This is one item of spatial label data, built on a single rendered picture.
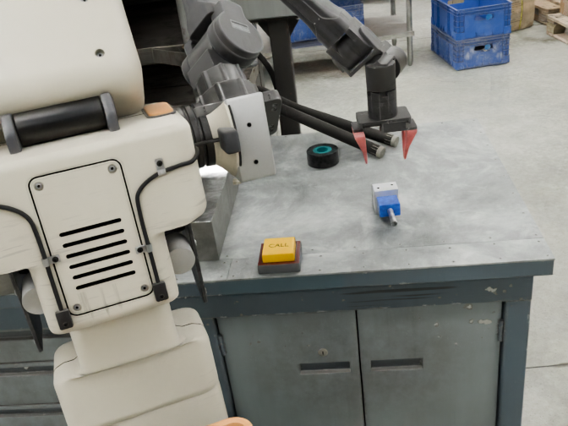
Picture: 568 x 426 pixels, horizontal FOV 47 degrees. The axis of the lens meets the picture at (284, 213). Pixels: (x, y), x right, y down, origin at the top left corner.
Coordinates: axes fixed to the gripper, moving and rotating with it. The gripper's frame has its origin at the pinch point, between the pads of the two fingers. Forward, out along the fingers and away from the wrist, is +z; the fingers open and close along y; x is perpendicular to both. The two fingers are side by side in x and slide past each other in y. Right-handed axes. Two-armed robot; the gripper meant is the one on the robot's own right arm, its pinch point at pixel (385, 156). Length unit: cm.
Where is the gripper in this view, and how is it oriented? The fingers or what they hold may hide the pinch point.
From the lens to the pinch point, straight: 134.7
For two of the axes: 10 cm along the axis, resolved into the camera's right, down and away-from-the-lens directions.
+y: -9.9, 1.2, 0.5
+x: 0.2, 4.8, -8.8
